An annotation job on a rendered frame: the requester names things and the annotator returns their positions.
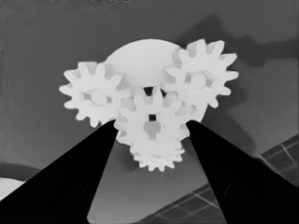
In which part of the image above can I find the white toothed gear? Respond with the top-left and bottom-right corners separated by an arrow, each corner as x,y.
113,87 -> 194,153
130,141 -> 185,173
59,61 -> 132,129
163,38 -> 240,109

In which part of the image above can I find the white round carrier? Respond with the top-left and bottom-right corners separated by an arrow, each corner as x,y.
104,38 -> 208,123

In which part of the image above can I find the large thick white disc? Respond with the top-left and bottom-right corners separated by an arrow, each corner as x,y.
0,176 -> 25,202

